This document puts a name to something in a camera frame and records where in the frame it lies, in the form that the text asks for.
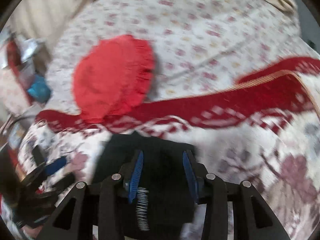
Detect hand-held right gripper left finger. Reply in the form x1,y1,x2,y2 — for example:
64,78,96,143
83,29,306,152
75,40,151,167
37,149,150,240

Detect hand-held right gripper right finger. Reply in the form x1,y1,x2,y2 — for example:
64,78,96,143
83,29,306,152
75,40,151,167
182,150,292,240

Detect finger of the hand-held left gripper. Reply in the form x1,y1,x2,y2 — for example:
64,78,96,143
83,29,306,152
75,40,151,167
24,156,68,183

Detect black pants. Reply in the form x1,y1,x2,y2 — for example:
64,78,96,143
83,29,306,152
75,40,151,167
91,131,208,240

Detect black smartphone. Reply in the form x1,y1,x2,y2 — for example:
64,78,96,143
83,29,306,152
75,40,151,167
33,145,47,167

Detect white red floral plush blanket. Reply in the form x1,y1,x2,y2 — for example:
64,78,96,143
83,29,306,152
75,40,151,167
0,56,320,240

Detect blue bag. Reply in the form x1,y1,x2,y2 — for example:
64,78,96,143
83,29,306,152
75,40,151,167
27,75,52,103

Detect red ruffled pillow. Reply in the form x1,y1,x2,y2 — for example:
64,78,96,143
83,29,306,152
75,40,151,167
72,34,157,125

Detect red cloth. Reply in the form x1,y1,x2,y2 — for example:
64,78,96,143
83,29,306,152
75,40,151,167
6,39,33,103

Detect floral bedsheet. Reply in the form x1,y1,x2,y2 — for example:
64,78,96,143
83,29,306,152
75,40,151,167
45,0,318,115

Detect beige striped cushion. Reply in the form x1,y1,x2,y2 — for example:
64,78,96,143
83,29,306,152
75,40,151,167
9,0,107,45

